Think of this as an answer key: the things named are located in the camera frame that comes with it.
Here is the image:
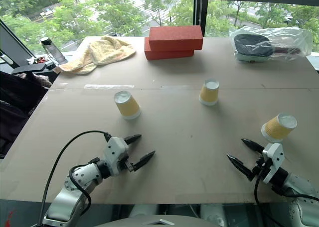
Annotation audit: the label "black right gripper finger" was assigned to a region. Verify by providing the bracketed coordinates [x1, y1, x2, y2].
[241, 138, 266, 154]
[226, 154, 256, 182]

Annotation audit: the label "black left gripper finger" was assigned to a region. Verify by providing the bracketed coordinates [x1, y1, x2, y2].
[123, 134, 143, 146]
[131, 150, 157, 173]

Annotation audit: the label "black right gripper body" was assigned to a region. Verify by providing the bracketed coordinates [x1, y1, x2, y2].
[251, 154, 269, 181]

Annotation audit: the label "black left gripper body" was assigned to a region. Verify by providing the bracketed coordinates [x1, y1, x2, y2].
[119, 154, 134, 173]

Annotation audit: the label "yellow paper cup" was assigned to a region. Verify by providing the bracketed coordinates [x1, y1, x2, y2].
[198, 79, 220, 107]
[261, 113, 298, 143]
[114, 90, 142, 120]

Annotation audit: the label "clear tape strip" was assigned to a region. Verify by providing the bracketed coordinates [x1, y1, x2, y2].
[84, 83, 136, 89]

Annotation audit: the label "grey robot torso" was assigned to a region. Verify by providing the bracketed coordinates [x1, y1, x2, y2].
[94, 211, 210, 227]

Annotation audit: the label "yellow towel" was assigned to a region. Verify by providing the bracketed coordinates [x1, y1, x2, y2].
[57, 35, 137, 75]

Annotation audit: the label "red brick block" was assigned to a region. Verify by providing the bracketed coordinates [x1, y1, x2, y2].
[149, 25, 203, 52]
[144, 36, 195, 61]

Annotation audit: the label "black pad in bag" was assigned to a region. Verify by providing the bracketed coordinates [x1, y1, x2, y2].
[234, 33, 275, 58]

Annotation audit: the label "clear plastic bag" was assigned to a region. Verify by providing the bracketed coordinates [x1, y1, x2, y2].
[229, 25, 314, 64]

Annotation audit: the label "clear water bottle black cap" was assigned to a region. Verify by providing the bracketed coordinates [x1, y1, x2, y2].
[40, 36, 69, 65]

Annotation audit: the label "dark chair with clothing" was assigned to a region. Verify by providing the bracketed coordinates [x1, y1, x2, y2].
[0, 71, 56, 158]

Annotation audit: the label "black chair armrest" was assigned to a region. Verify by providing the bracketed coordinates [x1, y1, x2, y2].
[10, 62, 48, 76]

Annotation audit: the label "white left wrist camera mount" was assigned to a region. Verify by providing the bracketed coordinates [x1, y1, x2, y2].
[103, 136, 131, 176]

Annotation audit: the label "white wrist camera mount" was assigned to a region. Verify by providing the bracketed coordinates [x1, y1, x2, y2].
[103, 136, 131, 176]
[262, 142, 285, 184]

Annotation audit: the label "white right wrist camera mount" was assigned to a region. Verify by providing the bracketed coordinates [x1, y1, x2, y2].
[262, 142, 285, 184]

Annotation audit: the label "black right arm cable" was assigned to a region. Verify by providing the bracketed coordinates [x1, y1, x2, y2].
[253, 171, 319, 209]

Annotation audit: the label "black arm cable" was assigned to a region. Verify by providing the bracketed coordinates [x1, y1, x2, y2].
[38, 129, 112, 227]
[253, 171, 319, 209]

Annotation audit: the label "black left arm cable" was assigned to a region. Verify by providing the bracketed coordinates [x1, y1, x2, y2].
[38, 129, 112, 227]

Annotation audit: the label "red-handled tool in bag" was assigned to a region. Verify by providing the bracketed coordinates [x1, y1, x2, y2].
[273, 46, 302, 55]

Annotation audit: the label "black window frame post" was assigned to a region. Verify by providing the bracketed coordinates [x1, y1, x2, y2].
[192, 0, 210, 38]

